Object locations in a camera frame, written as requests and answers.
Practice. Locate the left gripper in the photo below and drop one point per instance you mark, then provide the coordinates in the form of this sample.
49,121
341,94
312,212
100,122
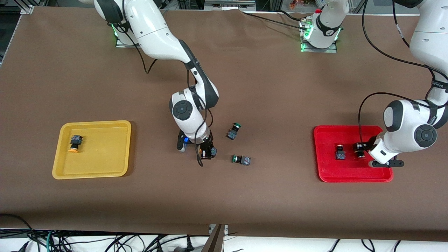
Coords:
369,144

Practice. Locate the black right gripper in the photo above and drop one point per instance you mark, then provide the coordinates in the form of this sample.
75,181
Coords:
206,144

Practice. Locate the yellow push button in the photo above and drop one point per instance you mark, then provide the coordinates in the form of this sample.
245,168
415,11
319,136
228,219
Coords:
76,140
214,152

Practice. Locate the red push button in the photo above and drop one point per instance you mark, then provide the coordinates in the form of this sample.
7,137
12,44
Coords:
358,154
340,154

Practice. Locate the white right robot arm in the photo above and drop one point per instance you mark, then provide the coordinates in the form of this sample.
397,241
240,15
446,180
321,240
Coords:
154,31

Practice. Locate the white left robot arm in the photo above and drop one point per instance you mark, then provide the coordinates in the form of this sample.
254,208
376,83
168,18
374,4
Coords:
406,126

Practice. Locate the red plastic tray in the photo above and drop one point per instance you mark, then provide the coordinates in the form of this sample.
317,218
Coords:
350,171

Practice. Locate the green push button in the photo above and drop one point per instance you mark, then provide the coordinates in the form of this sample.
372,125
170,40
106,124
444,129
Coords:
232,134
245,160

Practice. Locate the brown table cover sheet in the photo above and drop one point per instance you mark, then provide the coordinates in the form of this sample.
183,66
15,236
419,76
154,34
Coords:
224,196

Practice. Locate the yellow plastic tray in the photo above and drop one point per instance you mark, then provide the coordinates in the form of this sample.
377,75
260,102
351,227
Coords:
101,157

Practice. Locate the grey table support post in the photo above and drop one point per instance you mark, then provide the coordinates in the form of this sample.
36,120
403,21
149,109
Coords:
217,241

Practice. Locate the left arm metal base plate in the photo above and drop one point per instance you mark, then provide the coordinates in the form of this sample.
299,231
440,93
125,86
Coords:
308,47

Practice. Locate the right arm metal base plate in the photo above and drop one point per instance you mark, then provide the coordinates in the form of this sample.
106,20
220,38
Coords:
122,43

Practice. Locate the grey metal frame bar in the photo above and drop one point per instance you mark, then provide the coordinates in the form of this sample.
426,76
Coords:
229,2

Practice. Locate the aluminium frame profile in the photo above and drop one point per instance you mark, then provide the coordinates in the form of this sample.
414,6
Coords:
27,9

